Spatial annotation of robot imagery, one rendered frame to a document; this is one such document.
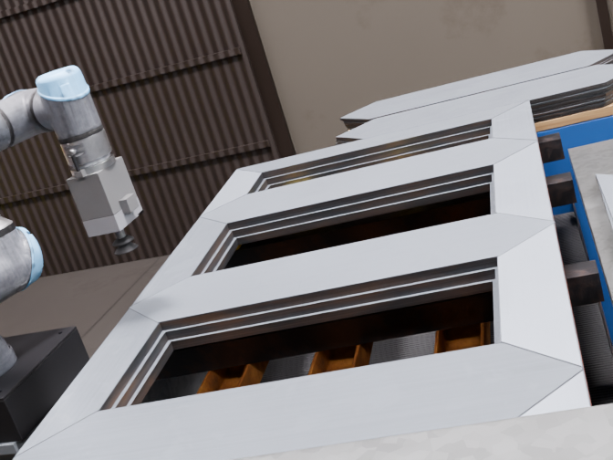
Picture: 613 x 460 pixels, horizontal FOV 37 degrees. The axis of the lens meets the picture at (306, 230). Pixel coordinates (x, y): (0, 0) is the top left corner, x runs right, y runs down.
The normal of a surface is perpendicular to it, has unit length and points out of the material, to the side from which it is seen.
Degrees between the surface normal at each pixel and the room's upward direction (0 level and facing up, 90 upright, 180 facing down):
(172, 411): 0
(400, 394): 0
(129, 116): 90
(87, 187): 90
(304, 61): 90
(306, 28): 90
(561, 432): 0
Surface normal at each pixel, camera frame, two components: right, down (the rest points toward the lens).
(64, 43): -0.27, 0.39
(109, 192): 0.91, -0.16
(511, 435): -0.28, -0.91
